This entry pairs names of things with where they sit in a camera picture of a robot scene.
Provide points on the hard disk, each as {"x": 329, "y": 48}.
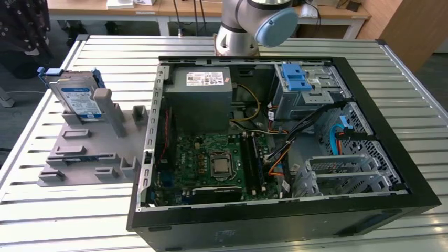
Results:
{"x": 78, "y": 99}

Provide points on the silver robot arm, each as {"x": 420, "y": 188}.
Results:
{"x": 237, "y": 42}

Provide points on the grey disk bay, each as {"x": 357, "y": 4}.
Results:
{"x": 308, "y": 183}

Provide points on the green motherboard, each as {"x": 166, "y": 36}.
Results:
{"x": 224, "y": 143}

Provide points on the grey power supply unit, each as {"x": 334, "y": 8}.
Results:
{"x": 198, "y": 110}

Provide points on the CPU socket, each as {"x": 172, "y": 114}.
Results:
{"x": 221, "y": 153}

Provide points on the silver CPU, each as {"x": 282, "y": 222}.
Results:
{"x": 220, "y": 165}

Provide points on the RAM stick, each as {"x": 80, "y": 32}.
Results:
{"x": 258, "y": 170}
{"x": 80, "y": 158}

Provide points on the grey metal drive cage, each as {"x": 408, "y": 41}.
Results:
{"x": 290, "y": 105}

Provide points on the blue plastic drive latch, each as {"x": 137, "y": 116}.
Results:
{"x": 294, "y": 84}

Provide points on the black graphics card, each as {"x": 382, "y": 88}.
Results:
{"x": 216, "y": 195}

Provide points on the grey parts rack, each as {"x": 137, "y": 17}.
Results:
{"x": 101, "y": 141}

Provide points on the black open PC case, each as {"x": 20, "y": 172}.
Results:
{"x": 244, "y": 228}

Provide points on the small white box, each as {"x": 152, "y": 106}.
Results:
{"x": 145, "y": 2}

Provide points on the large white box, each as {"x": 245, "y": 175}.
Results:
{"x": 120, "y": 5}

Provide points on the dark box on desk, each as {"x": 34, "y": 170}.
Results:
{"x": 350, "y": 6}

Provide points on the wooden desk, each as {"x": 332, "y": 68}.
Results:
{"x": 86, "y": 9}

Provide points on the black mesh bin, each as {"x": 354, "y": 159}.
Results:
{"x": 28, "y": 71}

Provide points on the grey stand foot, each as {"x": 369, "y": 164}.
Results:
{"x": 5, "y": 99}

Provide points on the wooden cabinet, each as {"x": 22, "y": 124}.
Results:
{"x": 412, "y": 26}

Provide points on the person in dark dotted clothing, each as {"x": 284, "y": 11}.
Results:
{"x": 20, "y": 26}

